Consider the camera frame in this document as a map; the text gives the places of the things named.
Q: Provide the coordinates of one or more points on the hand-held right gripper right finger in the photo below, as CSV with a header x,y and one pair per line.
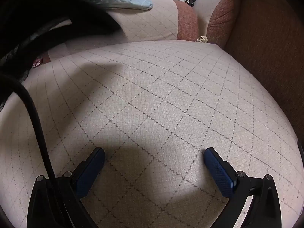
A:
x,y
218,168

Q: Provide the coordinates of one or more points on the beige knotted tassel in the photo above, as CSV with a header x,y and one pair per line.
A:
x,y
202,39

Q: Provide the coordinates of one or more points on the beige quilted sofa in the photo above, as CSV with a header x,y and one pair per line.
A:
x,y
154,87

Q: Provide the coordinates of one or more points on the red and white packet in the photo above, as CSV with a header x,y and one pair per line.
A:
x,y
37,62

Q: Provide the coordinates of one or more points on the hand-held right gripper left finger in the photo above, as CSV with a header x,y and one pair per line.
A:
x,y
89,172

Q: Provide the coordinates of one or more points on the black pants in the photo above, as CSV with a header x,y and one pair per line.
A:
x,y
71,11

